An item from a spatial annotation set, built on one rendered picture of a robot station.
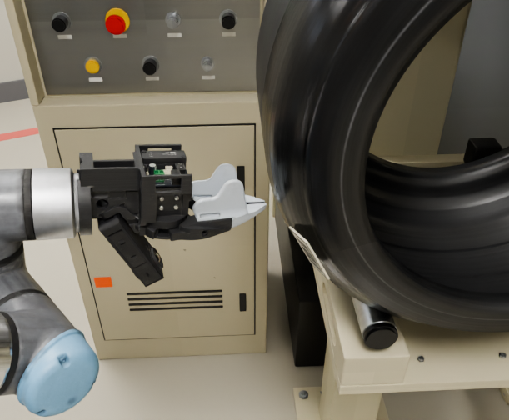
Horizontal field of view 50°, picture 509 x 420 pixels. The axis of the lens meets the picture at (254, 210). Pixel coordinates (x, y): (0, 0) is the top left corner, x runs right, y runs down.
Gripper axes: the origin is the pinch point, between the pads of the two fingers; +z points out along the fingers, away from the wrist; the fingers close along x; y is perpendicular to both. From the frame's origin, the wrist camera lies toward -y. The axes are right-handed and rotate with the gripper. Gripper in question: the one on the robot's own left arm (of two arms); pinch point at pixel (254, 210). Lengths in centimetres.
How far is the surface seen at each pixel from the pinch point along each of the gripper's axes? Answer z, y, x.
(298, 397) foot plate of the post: 40, -99, 43
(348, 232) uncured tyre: 6.1, 4.7, -11.7
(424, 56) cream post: 32.9, 12.4, 22.3
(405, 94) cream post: 31.9, 5.8, 22.9
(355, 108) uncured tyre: 3.4, 18.3, -11.8
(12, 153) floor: -54, -110, 222
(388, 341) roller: 16.9, -14.0, -10.7
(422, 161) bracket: 37.4, -5.3, 20.1
